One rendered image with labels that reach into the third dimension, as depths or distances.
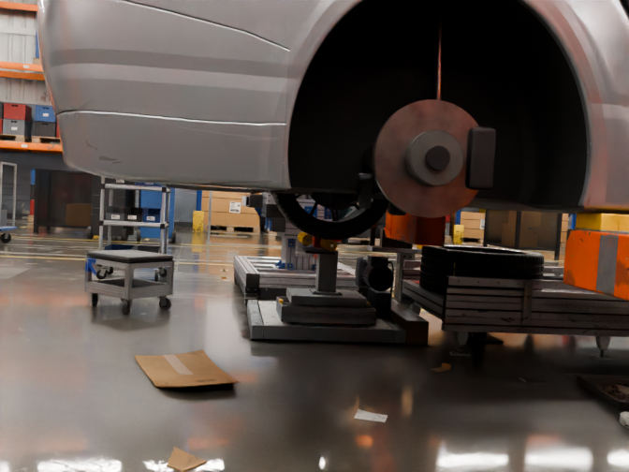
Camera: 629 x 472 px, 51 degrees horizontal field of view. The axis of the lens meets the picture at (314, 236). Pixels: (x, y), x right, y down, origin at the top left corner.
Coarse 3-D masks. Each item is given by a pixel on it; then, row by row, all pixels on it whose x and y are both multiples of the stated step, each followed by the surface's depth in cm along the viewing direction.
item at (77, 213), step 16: (48, 176) 996; (64, 176) 1000; (80, 176) 1003; (48, 192) 998; (64, 192) 1001; (80, 192) 1005; (48, 208) 999; (64, 208) 1003; (80, 208) 1006; (48, 224) 1001; (64, 224) 1004; (80, 224) 1008
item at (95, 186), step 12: (96, 180) 924; (96, 192) 925; (108, 192) 925; (120, 192) 925; (132, 192) 961; (96, 204) 926; (108, 204) 926; (120, 204) 926; (132, 204) 965; (96, 216) 927; (96, 228) 928; (108, 228) 928; (120, 228) 928; (132, 228) 973
